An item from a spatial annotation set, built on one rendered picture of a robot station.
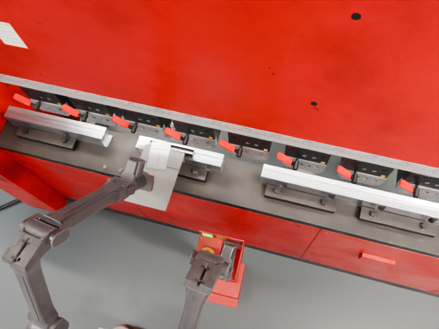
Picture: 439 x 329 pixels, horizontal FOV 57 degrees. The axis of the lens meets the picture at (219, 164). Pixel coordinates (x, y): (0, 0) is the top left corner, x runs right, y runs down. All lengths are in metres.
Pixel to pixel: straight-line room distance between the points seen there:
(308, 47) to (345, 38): 0.08
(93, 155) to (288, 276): 1.37
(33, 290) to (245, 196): 0.94
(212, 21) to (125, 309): 2.04
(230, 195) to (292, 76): 0.87
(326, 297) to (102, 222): 1.49
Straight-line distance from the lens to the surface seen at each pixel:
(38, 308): 1.32
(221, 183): 1.81
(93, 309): 2.74
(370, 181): 1.52
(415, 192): 1.49
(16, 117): 2.12
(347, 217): 1.81
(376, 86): 1.03
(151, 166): 1.74
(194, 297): 1.12
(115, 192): 1.39
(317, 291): 2.62
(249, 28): 0.94
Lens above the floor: 2.57
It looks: 67 degrees down
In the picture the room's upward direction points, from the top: 9 degrees counter-clockwise
